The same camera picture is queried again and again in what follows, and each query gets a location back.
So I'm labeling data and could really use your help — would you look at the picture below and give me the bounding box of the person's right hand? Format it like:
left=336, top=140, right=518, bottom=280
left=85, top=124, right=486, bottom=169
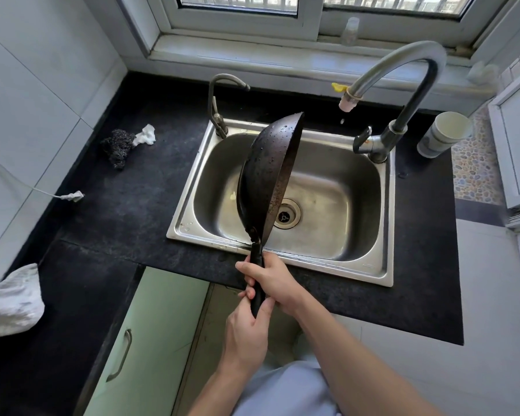
left=235, top=252, right=313, bottom=319

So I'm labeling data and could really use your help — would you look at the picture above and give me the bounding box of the person's left hand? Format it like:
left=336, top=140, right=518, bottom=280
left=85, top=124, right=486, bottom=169
left=223, top=294, right=278, bottom=378

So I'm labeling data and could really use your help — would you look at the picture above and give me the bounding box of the black wok with handle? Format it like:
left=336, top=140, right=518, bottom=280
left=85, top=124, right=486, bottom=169
left=235, top=111, right=305, bottom=319

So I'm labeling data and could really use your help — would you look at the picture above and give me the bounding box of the person's left forearm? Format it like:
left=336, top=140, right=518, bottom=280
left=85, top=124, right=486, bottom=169
left=186, top=364, right=265, bottom=416

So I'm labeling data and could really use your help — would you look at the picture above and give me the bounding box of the person's right forearm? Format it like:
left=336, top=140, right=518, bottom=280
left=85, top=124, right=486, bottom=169
left=286, top=294, right=443, bottom=416

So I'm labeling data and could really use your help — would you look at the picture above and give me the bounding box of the round sink drain strainer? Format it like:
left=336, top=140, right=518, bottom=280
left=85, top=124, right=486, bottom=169
left=274, top=198, right=302, bottom=230

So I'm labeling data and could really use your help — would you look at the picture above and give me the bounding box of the person's light blue clothing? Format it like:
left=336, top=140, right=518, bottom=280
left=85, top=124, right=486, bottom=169
left=232, top=333, right=344, bottom=416

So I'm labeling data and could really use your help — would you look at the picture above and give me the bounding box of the stainless steel sink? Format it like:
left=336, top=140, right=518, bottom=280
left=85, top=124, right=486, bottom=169
left=166, top=118, right=396, bottom=287

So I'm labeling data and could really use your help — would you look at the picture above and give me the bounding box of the light green cabinet door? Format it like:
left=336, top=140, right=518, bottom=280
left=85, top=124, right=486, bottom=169
left=83, top=268, right=211, bottom=416

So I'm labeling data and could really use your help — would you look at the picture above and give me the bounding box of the small steel faucet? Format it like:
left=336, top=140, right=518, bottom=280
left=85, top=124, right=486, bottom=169
left=207, top=73, right=251, bottom=140

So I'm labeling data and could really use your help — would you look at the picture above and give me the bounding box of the small crumpled white rag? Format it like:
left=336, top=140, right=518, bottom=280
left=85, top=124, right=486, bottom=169
left=132, top=124, right=157, bottom=147

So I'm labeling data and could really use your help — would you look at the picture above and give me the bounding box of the grey steel wool scrubber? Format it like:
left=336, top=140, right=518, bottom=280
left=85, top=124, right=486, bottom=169
left=101, top=129, right=136, bottom=170

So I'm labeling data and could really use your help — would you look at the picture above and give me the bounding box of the white paper cup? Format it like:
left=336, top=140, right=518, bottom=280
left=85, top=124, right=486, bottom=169
left=417, top=111, right=474, bottom=159

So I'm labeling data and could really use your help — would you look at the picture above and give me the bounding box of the large white cloth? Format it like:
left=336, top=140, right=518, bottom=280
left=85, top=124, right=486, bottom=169
left=0, top=263, right=45, bottom=369

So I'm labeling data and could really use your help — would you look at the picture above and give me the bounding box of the pebble patterned floor mat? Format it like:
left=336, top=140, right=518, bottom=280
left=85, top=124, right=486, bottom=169
left=451, top=104, right=503, bottom=207

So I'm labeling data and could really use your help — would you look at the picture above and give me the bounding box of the clear plastic cup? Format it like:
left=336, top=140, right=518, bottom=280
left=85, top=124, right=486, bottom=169
left=341, top=17, right=360, bottom=45

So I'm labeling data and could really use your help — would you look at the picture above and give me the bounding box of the tall grey gooseneck faucet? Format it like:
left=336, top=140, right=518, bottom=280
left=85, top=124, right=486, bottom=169
left=338, top=40, right=448, bottom=164

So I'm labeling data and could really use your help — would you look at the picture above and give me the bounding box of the white appliance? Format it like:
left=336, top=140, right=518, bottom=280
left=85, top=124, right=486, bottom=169
left=487, top=47, right=520, bottom=233

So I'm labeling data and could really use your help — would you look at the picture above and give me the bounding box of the crumpled white plastic wrap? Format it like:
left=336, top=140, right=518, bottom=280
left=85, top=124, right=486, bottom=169
left=466, top=60, right=502, bottom=87

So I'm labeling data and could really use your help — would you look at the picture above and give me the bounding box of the silver cabinet door handle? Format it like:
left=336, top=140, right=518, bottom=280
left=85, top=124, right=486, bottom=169
left=106, top=328, right=133, bottom=383

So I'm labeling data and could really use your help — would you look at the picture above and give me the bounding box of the white window frame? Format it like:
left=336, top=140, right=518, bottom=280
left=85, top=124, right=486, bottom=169
left=117, top=0, right=520, bottom=63

